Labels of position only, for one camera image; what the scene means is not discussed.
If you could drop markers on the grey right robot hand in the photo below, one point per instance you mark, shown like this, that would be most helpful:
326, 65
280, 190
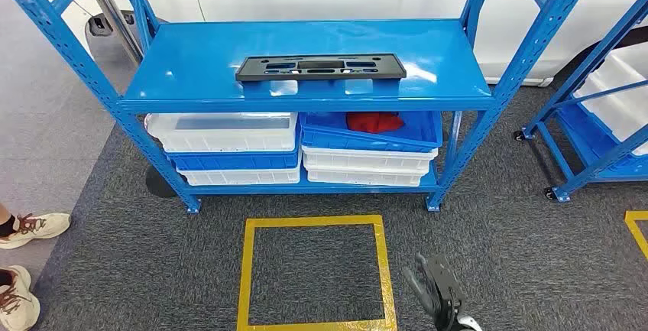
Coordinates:
440, 288

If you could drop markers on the black plastic frame part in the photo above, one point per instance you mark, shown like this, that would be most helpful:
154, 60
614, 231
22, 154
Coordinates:
253, 68

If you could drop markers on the blue metal shelf rack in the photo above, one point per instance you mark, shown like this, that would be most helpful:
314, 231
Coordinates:
202, 65

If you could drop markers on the red cloth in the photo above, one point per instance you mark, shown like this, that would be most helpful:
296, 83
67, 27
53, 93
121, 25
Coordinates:
374, 122

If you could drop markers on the blue plastic bin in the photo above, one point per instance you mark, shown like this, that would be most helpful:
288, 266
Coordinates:
233, 161
329, 139
587, 139

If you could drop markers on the yellow floor tape square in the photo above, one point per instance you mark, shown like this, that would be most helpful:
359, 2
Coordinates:
245, 268

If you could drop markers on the blue wheeled rack cart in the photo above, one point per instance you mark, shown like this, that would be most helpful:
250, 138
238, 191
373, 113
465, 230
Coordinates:
567, 89

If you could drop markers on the large white plastic bin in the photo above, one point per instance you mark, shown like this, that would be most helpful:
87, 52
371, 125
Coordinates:
622, 111

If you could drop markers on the black round base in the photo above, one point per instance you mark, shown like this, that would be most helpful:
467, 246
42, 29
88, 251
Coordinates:
159, 184

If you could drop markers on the beige sneaker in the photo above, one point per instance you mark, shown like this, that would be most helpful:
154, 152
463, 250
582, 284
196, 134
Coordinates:
40, 227
23, 308

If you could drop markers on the grey metal stand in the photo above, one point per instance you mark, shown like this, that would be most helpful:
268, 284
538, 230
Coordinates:
119, 20

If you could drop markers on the person's ankle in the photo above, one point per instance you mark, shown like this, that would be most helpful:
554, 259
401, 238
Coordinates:
6, 222

